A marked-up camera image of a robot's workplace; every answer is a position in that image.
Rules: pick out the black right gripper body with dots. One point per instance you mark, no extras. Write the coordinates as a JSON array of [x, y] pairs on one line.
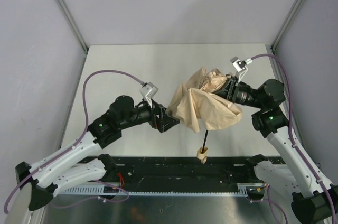
[[235, 89]]

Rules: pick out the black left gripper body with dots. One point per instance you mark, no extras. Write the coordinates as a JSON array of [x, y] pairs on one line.
[[161, 119]]

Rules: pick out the beige and black folding umbrella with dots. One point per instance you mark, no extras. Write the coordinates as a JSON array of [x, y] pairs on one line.
[[196, 100]]

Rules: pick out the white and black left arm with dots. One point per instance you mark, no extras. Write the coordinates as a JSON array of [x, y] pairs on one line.
[[58, 171]]

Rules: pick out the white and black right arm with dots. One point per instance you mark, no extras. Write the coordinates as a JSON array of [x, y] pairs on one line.
[[312, 194]]

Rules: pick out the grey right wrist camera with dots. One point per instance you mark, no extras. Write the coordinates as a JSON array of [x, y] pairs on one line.
[[240, 67]]

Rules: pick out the grey slotted cable duct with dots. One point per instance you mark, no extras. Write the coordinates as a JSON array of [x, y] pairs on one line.
[[225, 190]]

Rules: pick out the right aluminium frame post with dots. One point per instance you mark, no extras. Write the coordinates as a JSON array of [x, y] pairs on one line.
[[294, 10]]

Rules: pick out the aluminium frame post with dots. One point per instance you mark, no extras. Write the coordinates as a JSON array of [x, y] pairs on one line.
[[64, 9], [294, 10]]

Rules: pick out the left aluminium frame post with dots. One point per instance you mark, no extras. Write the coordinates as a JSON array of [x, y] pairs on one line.
[[64, 9]]

